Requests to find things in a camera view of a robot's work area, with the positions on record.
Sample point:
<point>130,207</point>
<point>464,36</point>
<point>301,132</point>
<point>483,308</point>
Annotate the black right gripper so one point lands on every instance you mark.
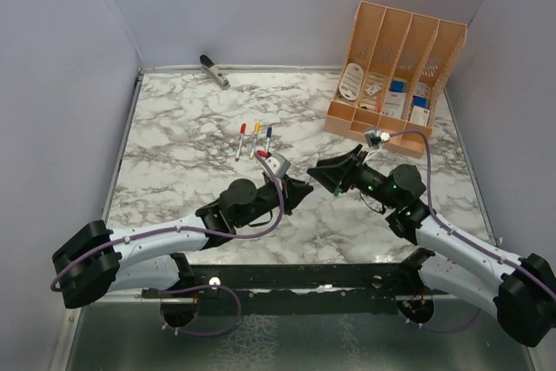
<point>330,175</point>

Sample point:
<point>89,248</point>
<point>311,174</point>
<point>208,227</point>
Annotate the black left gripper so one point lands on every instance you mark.
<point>299,188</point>

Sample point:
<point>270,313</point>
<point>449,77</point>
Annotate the orange-tipped white pen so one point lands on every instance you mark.
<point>254,140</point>

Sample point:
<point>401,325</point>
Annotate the red-tipped white pen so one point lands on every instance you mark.
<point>239,146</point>

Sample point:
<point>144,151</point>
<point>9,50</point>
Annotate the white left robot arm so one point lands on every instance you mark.
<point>97,260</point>

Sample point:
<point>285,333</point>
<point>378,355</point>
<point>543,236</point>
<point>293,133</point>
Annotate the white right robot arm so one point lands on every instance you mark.
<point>518,291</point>

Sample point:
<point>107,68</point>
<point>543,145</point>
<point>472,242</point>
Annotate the white paper box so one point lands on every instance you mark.
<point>394,104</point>

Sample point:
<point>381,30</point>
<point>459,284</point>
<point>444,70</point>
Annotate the white oval perforated plate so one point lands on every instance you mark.
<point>351,81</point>

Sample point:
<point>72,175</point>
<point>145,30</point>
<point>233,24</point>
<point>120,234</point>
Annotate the blue white box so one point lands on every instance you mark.
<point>398,86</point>

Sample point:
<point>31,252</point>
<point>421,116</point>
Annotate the orange desk organizer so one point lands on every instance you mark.
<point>392,44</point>

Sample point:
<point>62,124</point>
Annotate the grey black stapler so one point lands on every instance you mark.
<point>209,68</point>

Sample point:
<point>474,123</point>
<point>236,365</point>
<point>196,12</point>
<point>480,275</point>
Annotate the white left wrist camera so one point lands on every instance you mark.
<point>277,163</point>

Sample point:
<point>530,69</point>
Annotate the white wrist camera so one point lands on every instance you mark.
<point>375,139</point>
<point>277,163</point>

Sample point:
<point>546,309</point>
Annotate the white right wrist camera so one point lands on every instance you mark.
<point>375,139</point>

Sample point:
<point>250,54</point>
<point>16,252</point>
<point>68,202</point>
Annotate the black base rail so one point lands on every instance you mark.
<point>224,290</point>

